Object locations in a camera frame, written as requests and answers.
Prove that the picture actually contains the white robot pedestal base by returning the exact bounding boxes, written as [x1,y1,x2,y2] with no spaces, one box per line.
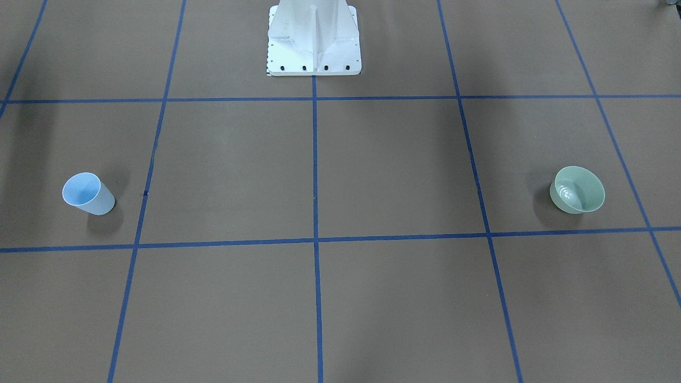
[266,1,362,76]

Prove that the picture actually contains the light blue plastic cup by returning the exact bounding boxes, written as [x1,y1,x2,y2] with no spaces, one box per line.
[62,172,116,216]

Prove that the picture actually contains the light green plastic bowl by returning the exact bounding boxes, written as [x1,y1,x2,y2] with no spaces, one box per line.
[548,165,606,215]

